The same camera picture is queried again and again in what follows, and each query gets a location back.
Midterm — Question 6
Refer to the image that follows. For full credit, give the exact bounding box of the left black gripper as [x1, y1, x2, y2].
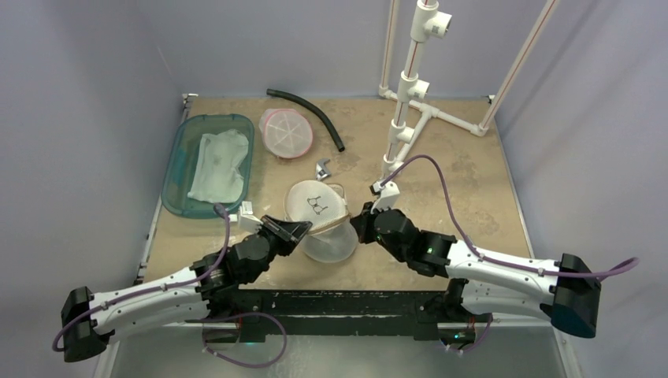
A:
[254, 214, 310, 264]

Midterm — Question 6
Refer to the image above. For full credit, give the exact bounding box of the teal plastic bin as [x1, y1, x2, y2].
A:
[161, 114, 255, 219]

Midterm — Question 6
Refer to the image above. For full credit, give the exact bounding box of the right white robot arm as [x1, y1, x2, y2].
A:
[350, 202, 602, 339]

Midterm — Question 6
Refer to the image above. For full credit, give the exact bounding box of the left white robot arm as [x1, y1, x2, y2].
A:
[52, 216, 312, 362]

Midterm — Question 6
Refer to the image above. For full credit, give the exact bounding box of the white cloth garment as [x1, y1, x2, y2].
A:
[187, 129, 249, 203]

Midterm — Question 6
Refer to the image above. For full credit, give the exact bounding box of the white PVC pipe rack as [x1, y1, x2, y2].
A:
[378, 1, 559, 180]

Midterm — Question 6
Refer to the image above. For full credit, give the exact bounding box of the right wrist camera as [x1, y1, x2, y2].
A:
[369, 180, 400, 212]

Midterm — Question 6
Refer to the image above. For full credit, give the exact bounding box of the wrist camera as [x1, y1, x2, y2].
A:
[369, 180, 400, 212]
[229, 201, 262, 233]

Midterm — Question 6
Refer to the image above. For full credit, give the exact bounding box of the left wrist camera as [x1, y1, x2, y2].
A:
[229, 201, 262, 233]

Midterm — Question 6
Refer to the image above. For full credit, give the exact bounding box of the red handled adjustable wrench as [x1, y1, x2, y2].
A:
[315, 158, 332, 181]

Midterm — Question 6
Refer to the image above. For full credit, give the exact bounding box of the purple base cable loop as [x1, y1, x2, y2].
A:
[201, 312, 288, 369]

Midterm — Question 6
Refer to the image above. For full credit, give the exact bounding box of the black rubber hose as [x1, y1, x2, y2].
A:
[265, 88, 346, 154]

